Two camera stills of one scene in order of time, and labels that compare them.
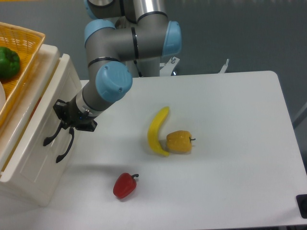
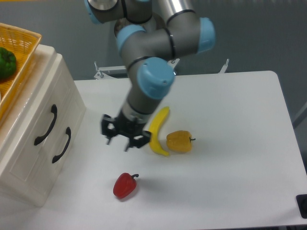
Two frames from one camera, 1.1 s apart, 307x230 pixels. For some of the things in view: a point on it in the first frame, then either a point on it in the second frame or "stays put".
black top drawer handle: x=49 y=139 to x=53 y=109
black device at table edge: x=301 y=200 stays put
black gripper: x=75 y=119 to x=131 y=127
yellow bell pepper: x=179 y=142 stays put
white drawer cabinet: x=35 y=146 stays put
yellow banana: x=153 y=132 stays put
